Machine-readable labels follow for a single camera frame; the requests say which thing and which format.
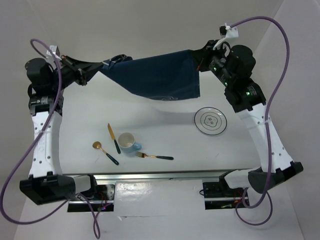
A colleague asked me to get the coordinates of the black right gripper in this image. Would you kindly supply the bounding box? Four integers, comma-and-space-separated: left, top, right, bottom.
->
190, 39, 233, 86

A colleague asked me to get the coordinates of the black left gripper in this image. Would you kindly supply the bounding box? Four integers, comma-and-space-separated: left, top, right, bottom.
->
49, 54, 102, 91

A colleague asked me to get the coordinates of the navy blue cloth placemat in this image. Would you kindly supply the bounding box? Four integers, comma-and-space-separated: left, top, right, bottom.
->
100, 50, 201, 101

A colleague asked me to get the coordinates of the white patterned plate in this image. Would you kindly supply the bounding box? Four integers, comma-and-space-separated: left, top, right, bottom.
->
193, 107, 228, 136

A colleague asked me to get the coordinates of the gold knife green handle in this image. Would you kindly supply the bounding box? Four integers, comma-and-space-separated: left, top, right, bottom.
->
107, 123, 121, 154

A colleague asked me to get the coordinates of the gold spoon green handle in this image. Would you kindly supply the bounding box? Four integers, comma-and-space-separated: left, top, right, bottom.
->
92, 141, 120, 166

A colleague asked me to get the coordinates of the light blue mug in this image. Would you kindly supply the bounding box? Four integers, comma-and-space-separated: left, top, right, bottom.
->
117, 132, 142, 154

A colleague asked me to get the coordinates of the gold fork green handle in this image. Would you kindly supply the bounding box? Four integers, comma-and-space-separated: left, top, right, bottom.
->
135, 151, 174, 161

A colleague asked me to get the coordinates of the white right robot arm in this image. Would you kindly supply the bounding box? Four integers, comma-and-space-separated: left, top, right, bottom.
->
191, 40, 304, 196

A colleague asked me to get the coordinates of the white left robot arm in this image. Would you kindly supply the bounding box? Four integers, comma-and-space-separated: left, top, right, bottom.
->
19, 55, 103, 205

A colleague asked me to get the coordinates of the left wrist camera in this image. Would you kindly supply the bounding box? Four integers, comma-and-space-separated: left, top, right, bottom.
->
46, 45, 61, 60

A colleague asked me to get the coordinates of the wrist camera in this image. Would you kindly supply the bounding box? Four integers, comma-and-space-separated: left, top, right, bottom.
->
219, 23, 239, 45
46, 45, 61, 60

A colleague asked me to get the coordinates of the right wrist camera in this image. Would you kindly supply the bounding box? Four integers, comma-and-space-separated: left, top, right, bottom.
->
219, 23, 239, 45

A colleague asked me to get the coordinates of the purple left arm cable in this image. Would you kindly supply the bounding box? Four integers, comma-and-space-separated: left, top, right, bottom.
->
0, 38, 101, 239

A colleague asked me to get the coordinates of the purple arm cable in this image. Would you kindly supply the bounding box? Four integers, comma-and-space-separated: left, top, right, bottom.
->
228, 15, 291, 227
0, 38, 101, 239

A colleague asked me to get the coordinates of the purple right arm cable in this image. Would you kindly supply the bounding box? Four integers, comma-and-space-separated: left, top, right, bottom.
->
228, 15, 291, 227

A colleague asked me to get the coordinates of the aluminium front rail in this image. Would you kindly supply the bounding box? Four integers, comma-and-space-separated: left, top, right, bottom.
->
62, 168, 251, 182

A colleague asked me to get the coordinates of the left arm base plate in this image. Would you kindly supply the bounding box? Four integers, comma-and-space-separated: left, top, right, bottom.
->
67, 183, 116, 213

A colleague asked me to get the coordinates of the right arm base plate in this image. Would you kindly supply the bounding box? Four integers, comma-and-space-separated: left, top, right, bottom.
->
199, 182, 245, 210

